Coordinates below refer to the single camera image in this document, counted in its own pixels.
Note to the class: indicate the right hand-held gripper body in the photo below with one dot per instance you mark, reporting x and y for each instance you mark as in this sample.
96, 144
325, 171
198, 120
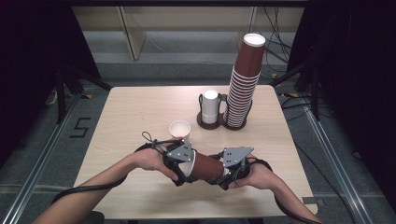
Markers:
235, 155

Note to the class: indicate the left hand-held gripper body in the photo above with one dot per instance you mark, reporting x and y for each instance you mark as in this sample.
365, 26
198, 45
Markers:
182, 153

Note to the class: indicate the single brown paper cup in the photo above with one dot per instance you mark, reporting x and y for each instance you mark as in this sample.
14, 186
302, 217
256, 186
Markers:
208, 166

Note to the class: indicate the dark brown cup holder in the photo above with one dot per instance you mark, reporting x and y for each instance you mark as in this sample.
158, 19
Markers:
221, 120

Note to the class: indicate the stack of white paper cups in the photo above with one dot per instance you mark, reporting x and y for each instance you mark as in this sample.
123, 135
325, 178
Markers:
209, 109

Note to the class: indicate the stack of brown paper cups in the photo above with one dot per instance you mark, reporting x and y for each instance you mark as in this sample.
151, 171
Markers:
241, 93

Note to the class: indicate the person's left hand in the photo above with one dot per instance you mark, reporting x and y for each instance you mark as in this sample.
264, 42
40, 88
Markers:
151, 158

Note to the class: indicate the person's right hand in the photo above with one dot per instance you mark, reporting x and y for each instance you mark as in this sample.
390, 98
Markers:
258, 177

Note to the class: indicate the grey tape piece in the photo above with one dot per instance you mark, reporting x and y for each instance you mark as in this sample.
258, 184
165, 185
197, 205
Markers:
313, 201

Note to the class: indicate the black metal stand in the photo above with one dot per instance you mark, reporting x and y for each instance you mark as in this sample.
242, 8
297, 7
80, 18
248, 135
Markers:
314, 93
61, 93

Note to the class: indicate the black curtain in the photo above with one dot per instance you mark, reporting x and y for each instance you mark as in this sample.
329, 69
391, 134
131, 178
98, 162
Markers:
28, 62
358, 77

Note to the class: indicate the aluminium floor rail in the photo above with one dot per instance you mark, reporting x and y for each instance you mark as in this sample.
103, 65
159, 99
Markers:
336, 168
31, 183

